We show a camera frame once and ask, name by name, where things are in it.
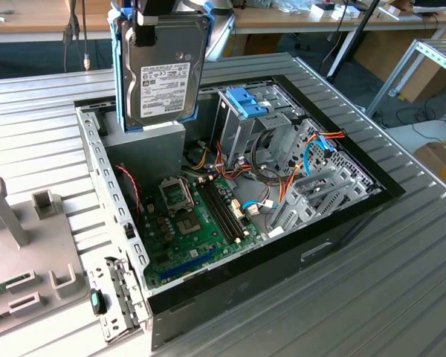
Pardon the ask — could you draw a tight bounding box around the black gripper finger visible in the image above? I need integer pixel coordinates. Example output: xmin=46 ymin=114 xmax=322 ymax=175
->
xmin=131 ymin=0 xmax=158 ymax=48

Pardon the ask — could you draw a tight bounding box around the grey metal disk bay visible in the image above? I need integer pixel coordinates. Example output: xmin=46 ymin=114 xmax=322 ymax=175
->
xmin=265 ymin=161 xmax=382 ymax=239

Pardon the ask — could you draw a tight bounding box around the brown square chipset chip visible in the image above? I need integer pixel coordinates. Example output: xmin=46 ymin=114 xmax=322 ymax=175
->
xmin=176 ymin=213 xmax=204 ymax=237

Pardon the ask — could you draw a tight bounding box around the red black twisted fan wire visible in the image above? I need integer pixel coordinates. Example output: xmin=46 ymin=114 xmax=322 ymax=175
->
xmin=115 ymin=165 xmax=142 ymax=224

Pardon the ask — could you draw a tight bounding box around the white low table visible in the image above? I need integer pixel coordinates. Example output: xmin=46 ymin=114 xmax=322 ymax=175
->
xmin=384 ymin=118 xmax=446 ymax=157

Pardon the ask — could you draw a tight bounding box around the black tripod stand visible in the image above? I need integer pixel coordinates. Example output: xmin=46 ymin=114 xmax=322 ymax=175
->
xmin=325 ymin=0 xmax=382 ymax=85

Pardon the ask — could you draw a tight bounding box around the grey parts rack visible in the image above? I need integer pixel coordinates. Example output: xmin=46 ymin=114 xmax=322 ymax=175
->
xmin=0 ymin=176 xmax=89 ymax=342

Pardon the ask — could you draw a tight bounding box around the cardboard box yellow tape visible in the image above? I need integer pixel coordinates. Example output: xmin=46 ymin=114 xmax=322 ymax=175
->
xmin=412 ymin=139 xmax=446 ymax=194

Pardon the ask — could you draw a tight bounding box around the silver drive cage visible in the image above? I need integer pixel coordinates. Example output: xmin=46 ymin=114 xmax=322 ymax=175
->
xmin=211 ymin=86 xmax=306 ymax=170

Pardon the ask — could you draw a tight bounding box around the green motherboard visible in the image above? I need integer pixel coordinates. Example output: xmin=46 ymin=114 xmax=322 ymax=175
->
xmin=140 ymin=173 xmax=265 ymax=292

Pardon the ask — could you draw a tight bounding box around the blue expansion slot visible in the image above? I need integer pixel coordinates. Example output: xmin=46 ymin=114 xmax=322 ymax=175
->
xmin=158 ymin=248 xmax=222 ymax=283

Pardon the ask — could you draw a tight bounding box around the black PC case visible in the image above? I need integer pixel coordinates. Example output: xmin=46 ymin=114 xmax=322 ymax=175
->
xmin=73 ymin=74 xmax=407 ymax=353

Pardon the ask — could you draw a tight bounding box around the yellow black wire bundle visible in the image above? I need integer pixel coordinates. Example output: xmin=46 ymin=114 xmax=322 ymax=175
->
xmin=187 ymin=147 xmax=211 ymax=172

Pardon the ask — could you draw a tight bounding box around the hard disk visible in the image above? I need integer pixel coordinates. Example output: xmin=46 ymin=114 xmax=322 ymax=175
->
xmin=109 ymin=0 xmax=213 ymax=134

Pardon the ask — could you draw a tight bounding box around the wooden top desk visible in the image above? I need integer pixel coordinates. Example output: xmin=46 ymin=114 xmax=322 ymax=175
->
xmin=0 ymin=0 xmax=114 ymax=44
xmin=228 ymin=5 xmax=446 ymax=36

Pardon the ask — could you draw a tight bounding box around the coloured power wire black connector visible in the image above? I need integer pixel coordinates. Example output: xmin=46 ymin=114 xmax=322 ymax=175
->
xmin=277 ymin=128 xmax=349 ymax=205

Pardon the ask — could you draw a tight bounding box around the grey power supply box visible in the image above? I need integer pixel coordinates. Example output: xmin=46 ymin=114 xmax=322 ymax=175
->
xmin=98 ymin=107 xmax=187 ymax=179

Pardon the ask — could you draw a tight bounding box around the black case fan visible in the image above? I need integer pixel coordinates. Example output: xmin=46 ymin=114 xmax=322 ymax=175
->
xmin=113 ymin=163 xmax=144 ymax=228

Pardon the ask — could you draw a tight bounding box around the silver expansion bracket panel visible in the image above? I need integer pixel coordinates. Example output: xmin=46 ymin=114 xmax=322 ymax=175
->
xmin=85 ymin=256 xmax=152 ymax=343

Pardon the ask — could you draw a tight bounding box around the aluminium frame rack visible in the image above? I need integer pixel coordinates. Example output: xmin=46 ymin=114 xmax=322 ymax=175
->
xmin=363 ymin=36 xmax=446 ymax=120

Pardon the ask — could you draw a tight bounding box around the light blue motherboard data wire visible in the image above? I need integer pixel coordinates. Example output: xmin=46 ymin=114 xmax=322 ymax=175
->
xmin=242 ymin=200 xmax=274 ymax=216

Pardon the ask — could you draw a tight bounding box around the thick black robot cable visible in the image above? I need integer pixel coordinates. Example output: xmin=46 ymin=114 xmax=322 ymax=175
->
xmin=61 ymin=0 xmax=94 ymax=72

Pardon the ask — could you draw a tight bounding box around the CPU socket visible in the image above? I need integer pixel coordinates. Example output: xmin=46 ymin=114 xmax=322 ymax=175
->
xmin=158 ymin=176 xmax=196 ymax=216

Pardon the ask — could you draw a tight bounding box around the black round cable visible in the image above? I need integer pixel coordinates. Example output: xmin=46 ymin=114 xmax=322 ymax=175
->
xmin=249 ymin=128 xmax=283 ymax=185

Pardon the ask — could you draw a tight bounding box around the small cardboard box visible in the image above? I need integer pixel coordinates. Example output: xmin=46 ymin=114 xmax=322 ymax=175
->
xmin=397 ymin=66 xmax=446 ymax=103

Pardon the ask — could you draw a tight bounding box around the red orange wire bundle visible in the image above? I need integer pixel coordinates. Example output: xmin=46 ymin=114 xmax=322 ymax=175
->
xmin=213 ymin=141 xmax=257 ymax=183

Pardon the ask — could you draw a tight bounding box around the blue plastic drive latch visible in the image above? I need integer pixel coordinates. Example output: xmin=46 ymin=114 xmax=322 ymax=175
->
xmin=241 ymin=100 xmax=271 ymax=118
xmin=225 ymin=87 xmax=256 ymax=109

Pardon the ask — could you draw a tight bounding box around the black RAM slot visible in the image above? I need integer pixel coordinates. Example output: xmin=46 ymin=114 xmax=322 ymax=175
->
xmin=205 ymin=180 xmax=240 ymax=244
xmin=213 ymin=178 xmax=248 ymax=241
xmin=201 ymin=181 xmax=236 ymax=245
xmin=210 ymin=178 xmax=244 ymax=242

